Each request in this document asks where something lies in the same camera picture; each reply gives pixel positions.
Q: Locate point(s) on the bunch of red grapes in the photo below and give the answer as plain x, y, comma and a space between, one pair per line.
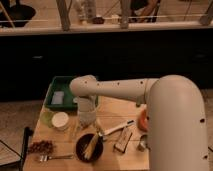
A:
44, 147

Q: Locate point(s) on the yellow banana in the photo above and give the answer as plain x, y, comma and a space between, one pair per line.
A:
91, 147

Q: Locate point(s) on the silver fork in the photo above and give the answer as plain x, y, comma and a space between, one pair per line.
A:
44, 158

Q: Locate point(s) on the light green cup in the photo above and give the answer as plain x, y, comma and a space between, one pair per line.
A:
46, 117

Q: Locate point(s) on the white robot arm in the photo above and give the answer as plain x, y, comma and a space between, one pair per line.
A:
177, 131

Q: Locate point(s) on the green plastic tray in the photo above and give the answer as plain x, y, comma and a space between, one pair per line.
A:
61, 83

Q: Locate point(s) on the orange object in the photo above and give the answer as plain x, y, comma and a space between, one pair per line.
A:
142, 121

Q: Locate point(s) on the dark purple bowl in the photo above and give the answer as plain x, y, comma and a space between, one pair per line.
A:
81, 145

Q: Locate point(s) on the clear container in tray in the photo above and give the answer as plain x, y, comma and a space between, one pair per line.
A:
57, 98

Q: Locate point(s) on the small metal cup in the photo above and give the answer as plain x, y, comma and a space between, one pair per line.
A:
142, 143

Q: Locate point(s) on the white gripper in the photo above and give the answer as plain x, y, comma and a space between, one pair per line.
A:
86, 111

